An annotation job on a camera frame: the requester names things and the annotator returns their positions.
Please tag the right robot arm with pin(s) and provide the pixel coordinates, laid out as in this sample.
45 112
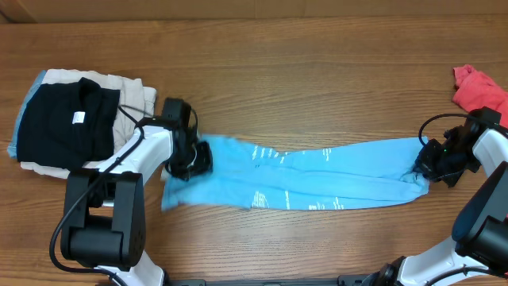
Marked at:
477 245

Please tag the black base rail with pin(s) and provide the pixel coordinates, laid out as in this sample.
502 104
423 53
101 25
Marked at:
270 282

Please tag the folded blue jeans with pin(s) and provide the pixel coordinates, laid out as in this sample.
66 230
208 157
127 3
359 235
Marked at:
12 146

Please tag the light blue t-shirt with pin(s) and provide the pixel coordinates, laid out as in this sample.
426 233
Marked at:
359 176

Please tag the red garment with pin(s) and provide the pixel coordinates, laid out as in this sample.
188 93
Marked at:
475 89

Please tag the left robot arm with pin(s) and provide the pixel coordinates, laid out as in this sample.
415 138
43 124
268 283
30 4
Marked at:
103 228

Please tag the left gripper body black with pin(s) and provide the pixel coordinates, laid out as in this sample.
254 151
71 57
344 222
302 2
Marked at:
191 161

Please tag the beige folded garment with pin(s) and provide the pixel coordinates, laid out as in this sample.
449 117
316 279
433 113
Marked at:
139 101

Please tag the black folded garment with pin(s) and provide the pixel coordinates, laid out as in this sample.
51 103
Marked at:
67 124

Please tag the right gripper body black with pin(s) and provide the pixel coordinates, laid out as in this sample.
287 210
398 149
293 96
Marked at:
448 162

